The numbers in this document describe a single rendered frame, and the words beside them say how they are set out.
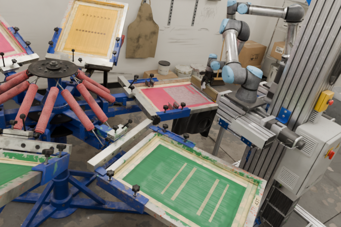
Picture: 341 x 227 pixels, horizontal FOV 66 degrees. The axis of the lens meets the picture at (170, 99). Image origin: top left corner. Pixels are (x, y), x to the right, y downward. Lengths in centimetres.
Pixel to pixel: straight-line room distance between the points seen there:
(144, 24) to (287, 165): 300
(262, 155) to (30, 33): 310
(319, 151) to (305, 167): 16
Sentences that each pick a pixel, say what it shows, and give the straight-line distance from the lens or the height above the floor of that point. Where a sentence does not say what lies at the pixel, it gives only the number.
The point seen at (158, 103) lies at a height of 96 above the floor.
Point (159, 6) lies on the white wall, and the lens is 430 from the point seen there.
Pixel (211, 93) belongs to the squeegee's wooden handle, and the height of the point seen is 103.
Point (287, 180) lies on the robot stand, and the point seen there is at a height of 83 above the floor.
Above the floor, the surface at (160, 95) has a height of 96.
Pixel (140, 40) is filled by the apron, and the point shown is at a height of 83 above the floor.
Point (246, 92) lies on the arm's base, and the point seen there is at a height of 133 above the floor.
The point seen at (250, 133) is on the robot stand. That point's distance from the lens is 176.
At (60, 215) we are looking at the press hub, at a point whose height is 1.
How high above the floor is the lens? 205
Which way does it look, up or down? 28 degrees down
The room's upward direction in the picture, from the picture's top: 10 degrees clockwise
